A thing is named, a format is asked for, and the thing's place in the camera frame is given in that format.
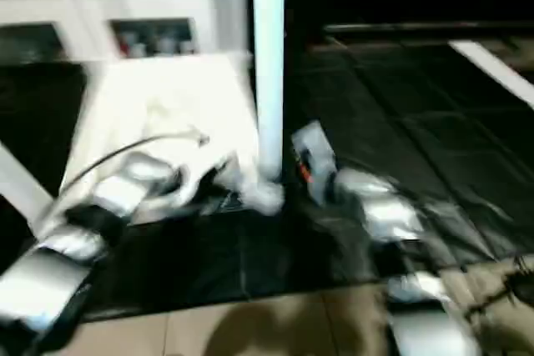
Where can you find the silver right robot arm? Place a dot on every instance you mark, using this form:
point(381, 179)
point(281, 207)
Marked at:
point(392, 214)

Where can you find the flat white board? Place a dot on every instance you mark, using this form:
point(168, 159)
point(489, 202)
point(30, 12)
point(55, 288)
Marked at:
point(496, 68)

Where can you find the black work mat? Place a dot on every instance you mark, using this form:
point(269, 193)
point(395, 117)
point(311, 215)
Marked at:
point(400, 206)

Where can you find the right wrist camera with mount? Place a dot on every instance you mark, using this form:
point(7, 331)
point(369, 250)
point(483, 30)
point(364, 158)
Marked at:
point(313, 152)

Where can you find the long black bar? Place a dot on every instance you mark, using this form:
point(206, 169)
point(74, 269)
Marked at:
point(434, 27)

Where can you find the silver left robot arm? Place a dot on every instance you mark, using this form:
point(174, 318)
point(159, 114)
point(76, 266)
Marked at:
point(50, 273)

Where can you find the white plastic table top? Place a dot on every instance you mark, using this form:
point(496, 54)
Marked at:
point(167, 114)

